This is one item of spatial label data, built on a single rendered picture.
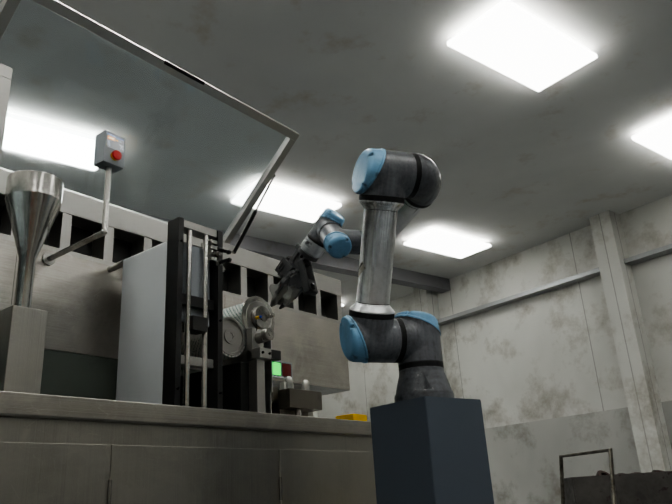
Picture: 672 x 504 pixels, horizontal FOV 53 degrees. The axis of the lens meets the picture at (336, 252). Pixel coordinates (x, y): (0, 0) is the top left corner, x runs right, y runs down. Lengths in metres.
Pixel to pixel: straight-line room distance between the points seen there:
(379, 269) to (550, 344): 8.71
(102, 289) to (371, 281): 0.95
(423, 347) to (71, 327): 1.06
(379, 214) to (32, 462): 0.92
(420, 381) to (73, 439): 0.80
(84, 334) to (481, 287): 9.45
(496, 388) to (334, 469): 8.97
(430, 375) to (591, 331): 8.31
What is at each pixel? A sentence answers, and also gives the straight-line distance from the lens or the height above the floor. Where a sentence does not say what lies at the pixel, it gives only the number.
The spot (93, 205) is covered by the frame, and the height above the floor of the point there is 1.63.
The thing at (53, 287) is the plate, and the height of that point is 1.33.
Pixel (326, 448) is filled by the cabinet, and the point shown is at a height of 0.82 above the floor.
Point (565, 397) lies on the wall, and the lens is 10.14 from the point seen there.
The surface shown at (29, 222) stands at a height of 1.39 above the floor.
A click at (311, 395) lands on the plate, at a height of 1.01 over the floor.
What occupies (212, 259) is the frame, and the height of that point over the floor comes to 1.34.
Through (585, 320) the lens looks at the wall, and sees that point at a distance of 10.03.
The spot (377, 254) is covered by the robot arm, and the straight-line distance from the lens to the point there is 1.66.
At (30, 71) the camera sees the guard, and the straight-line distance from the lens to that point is 2.15.
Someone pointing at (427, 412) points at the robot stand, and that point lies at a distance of 1.61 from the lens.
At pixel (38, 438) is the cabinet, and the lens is 1.41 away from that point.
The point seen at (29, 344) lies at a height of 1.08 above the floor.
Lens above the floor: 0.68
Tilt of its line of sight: 20 degrees up
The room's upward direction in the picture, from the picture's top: 4 degrees counter-clockwise
